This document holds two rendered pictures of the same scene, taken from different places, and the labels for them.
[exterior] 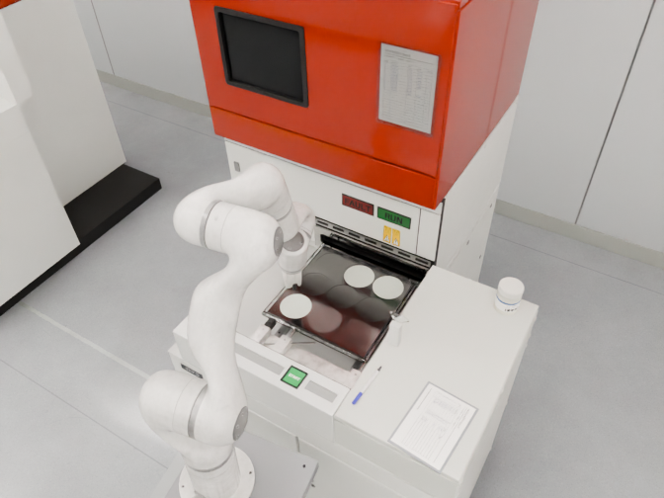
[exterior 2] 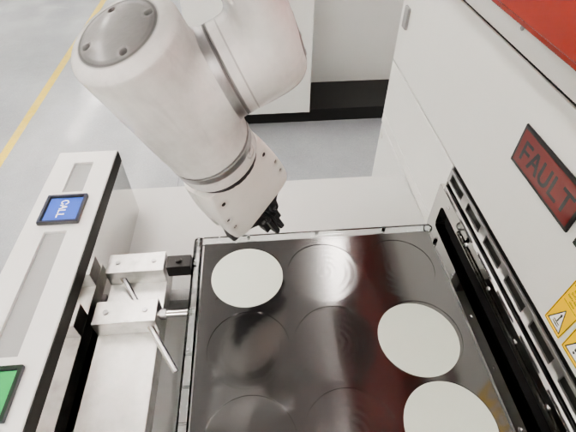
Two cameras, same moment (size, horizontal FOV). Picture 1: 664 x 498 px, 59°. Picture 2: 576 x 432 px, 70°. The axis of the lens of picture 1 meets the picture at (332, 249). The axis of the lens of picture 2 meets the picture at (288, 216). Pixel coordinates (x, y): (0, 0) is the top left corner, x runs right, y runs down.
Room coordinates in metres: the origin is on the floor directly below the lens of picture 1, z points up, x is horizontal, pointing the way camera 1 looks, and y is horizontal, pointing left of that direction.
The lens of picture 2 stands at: (1.04, -0.19, 1.38)
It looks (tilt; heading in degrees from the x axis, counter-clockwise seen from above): 46 degrees down; 53
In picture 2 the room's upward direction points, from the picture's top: straight up
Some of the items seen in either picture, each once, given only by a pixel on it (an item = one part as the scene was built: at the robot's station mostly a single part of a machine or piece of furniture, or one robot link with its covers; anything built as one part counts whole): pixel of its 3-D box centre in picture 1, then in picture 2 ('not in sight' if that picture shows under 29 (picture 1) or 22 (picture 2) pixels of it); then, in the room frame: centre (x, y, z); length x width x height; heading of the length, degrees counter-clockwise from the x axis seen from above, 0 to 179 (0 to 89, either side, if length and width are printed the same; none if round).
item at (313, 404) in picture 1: (259, 373); (54, 320); (0.97, 0.22, 0.89); 0.55 x 0.09 x 0.14; 58
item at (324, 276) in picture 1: (342, 296); (335, 342); (1.24, -0.03, 0.90); 0.34 x 0.34 x 0.01; 57
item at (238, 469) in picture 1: (212, 464); not in sight; (0.66, 0.31, 0.96); 0.19 x 0.19 x 0.18
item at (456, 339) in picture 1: (442, 371); not in sight; (0.95, -0.30, 0.89); 0.62 x 0.35 x 0.14; 148
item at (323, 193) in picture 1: (326, 208); (480, 159); (1.53, 0.01, 1.02); 0.82 x 0.03 x 0.40; 58
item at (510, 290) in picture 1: (508, 296); not in sight; (1.12, -0.51, 1.01); 0.07 x 0.07 x 0.10
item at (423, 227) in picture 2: (294, 277); (315, 235); (1.34, 0.13, 0.90); 0.37 x 0.01 x 0.01; 148
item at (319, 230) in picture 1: (370, 255); (492, 321); (1.43, -0.13, 0.89); 0.44 x 0.02 x 0.10; 58
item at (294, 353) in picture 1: (302, 365); (123, 384); (1.01, 0.10, 0.87); 0.36 x 0.08 x 0.03; 58
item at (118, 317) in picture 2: (280, 348); (128, 316); (1.05, 0.16, 0.89); 0.08 x 0.03 x 0.03; 148
